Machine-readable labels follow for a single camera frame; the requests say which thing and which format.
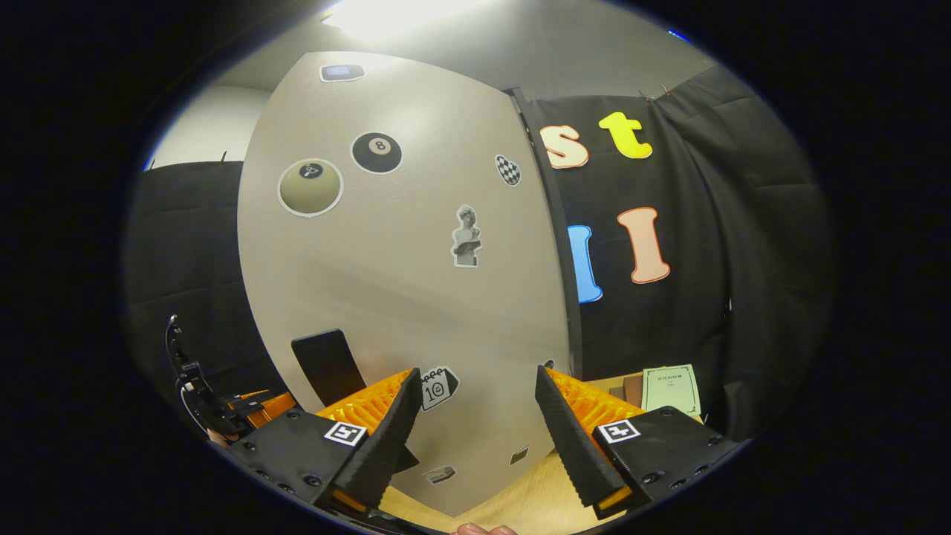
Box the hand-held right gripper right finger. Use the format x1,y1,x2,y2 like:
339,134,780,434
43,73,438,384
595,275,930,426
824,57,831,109
535,366,744,525

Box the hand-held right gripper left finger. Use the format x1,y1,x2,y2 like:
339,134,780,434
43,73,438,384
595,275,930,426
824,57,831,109
223,366,423,517

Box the black door handle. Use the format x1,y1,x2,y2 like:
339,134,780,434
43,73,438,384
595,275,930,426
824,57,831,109
291,329,369,408

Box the grey cabinet door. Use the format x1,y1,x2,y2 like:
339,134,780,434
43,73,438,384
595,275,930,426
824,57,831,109
236,51,582,519

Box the green cover book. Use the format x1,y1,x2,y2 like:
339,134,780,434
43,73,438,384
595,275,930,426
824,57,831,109
641,363,702,417

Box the black backdrop cloth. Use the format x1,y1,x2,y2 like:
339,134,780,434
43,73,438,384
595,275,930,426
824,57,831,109
123,65,833,443

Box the large ceiling light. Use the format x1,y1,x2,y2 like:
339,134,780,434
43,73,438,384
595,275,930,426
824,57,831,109
323,0,476,39

